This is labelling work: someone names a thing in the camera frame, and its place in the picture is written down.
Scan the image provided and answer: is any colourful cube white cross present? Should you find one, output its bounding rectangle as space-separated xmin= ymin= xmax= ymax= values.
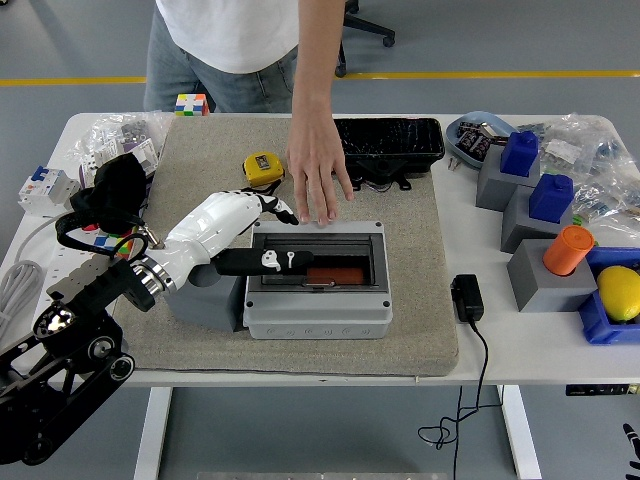
xmin=174 ymin=93 xmax=209 ymax=118

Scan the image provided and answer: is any blue bottle-shaped block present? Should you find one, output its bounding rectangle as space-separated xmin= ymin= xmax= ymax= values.
xmin=499 ymin=130 xmax=540 ymax=179
xmin=527 ymin=173 xmax=575 ymax=225

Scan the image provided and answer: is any grey-brown mat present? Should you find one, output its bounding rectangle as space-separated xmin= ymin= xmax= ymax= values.
xmin=107 ymin=115 xmax=460 ymax=379

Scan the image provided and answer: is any blue plastic bin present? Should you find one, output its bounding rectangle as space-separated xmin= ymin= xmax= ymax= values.
xmin=578 ymin=245 xmax=640 ymax=345

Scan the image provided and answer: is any light blue dish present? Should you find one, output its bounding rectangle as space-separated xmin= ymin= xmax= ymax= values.
xmin=444 ymin=110 xmax=519 ymax=171

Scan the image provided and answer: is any black office chair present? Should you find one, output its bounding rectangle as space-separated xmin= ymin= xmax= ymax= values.
xmin=334 ymin=0 xmax=396 ymax=79

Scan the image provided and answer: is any white blue circuit breaker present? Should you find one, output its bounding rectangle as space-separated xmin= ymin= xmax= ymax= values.
xmin=17 ymin=165 xmax=81 ymax=219

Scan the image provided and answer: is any yellow lemon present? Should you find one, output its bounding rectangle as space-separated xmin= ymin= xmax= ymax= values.
xmin=596 ymin=265 xmax=640 ymax=324

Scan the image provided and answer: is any white table leg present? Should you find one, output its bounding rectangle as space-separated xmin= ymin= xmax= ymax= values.
xmin=132 ymin=387 xmax=174 ymax=480
xmin=497 ymin=384 xmax=543 ymax=480

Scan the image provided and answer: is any orange cylinder battery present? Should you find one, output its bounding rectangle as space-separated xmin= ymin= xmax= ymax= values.
xmin=542 ymin=224 xmax=596 ymax=277
xmin=305 ymin=267 xmax=366 ymax=286

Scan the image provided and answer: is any white power strip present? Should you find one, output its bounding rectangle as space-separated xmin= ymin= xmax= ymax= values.
xmin=47 ymin=234 xmax=117 ymax=301

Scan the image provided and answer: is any person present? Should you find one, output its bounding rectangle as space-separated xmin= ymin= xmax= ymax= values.
xmin=143 ymin=0 xmax=356 ymax=227

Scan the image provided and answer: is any smoky transparent box lid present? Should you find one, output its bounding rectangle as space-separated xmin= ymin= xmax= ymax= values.
xmin=251 ymin=232 xmax=389 ymax=294

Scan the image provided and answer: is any black adapter cord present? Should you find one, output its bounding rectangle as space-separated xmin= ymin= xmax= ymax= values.
xmin=417 ymin=319 xmax=504 ymax=480

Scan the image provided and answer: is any grey electrical box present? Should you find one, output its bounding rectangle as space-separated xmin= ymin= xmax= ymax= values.
xmin=243 ymin=219 xmax=394 ymax=341

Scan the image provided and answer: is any black cloth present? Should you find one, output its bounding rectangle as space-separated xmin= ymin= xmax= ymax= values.
xmin=69 ymin=152 xmax=150 ymax=235

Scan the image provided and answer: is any black plastic tray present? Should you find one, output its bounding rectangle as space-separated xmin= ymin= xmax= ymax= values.
xmin=332 ymin=117 xmax=446 ymax=192

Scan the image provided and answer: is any black power adapter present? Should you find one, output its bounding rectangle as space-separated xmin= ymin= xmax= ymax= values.
xmin=449 ymin=273 xmax=486 ymax=324

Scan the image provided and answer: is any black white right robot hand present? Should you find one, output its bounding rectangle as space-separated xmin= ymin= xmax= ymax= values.
xmin=622 ymin=423 xmax=640 ymax=480

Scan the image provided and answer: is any grey square holder block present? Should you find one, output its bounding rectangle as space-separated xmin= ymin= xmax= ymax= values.
xmin=505 ymin=238 xmax=599 ymax=314
xmin=474 ymin=144 xmax=544 ymax=212
xmin=499 ymin=185 xmax=575 ymax=255
xmin=164 ymin=262 xmax=247 ymax=334

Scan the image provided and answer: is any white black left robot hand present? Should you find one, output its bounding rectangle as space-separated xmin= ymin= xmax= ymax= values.
xmin=144 ymin=189 xmax=316 ymax=296

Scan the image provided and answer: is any black table control panel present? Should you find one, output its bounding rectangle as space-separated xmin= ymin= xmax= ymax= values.
xmin=564 ymin=382 xmax=640 ymax=397

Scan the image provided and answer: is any person's left hand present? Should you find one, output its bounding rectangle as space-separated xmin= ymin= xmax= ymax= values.
xmin=285 ymin=115 xmax=356 ymax=227

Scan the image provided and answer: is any yellow tape measure black strap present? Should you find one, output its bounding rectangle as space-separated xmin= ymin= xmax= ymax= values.
xmin=234 ymin=152 xmax=286 ymax=201

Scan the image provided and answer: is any clear bag of small parts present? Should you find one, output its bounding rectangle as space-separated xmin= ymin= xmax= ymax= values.
xmin=514 ymin=112 xmax=640 ymax=234

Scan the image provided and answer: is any colourful puzzle cube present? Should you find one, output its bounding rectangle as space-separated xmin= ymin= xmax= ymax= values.
xmin=93 ymin=228 xmax=137 ymax=260

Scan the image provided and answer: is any clear bag of white parts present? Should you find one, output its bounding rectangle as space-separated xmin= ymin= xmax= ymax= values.
xmin=69 ymin=110 xmax=174 ymax=186

